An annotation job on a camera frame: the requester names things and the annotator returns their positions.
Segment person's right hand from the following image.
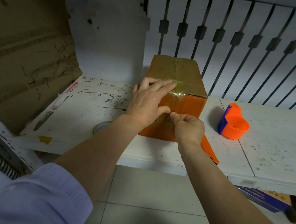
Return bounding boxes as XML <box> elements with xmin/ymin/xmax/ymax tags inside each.
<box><xmin>166</xmin><ymin>112</ymin><xmax>207</xmax><ymax>150</ymax></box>

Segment person's left hand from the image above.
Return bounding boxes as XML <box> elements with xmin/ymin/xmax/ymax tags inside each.
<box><xmin>124</xmin><ymin>74</ymin><xmax>178</xmax><ymax>134</ymax></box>

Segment orange cardboard box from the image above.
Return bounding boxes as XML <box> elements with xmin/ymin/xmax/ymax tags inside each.
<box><xmin>137</xmin><ymin>53</ymin><xmax>212</xmax><ymax>146</ymax></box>

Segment orange utility knife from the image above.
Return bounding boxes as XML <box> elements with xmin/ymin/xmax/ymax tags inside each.
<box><xmin>198</xmin><ymin>134</ymin><xmax>222</xmax><ymax>165</ymax></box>

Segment yellow tape roll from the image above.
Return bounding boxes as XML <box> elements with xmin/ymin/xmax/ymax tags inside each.
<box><xmin>92</xmin><ymin>120</ymin><xmax>113</xmax><ymax>138</ymax></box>

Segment person's right forearm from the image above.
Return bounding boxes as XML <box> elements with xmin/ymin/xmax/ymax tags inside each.
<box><xmin>169</xmin><ymin>139</ymin><xmax>295</xmax><ymax>224</ymax></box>

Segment person's left forearm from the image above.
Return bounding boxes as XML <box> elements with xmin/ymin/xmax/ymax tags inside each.
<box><xmin>49</xmin><ymin>105</ymin><xmax>151</xmax><ymax>210</ymax></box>

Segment orange blue tape dispenser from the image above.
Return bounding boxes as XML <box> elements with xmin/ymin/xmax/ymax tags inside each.
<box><xmin>216</xmin><ymin>101</ymin><xmax>252</xmax><ymax>142</ymax></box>

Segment blue and tan flat box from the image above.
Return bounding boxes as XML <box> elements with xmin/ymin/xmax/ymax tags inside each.
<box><xmin>232</xmin><ymin>185</ymin><xmax>294</xmax><ymax>215</ymax></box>

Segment brown cardboard sheet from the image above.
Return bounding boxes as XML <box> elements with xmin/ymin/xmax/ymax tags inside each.
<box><xmin>0</xmin><ymin>0</ymin><xmax>90</xmax><ymax>142</ymax></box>

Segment red label sticker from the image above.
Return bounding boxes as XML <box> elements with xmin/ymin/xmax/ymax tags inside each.
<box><xmin>65</xmin><ymin>80</ymin><xmax>81</xmax><ymax>95</ymax></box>

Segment white slotted radiator panel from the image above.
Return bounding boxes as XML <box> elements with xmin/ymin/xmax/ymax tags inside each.
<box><xmin>139</xmin><ymin>0</ymin><xmax>296</xmax><ymax>112</ymax></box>

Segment black radiator valve knob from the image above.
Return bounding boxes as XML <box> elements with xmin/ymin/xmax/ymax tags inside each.
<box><xmin>138</xmin><ymin>0</ymin><xmax>150</xmax><ymax>16</ymax></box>

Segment white left sleeve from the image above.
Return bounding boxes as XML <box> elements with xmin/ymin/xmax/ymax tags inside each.
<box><xmin>0</xmin><ymin>157</ymin><xmax>98</xmax><ymax>224</ymax></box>

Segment white perforated shelf post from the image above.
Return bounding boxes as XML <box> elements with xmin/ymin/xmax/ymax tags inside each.
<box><xmin>0</xmin><ymin>108</ymin><xmax>49</xmax><ymax>174</ymax></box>

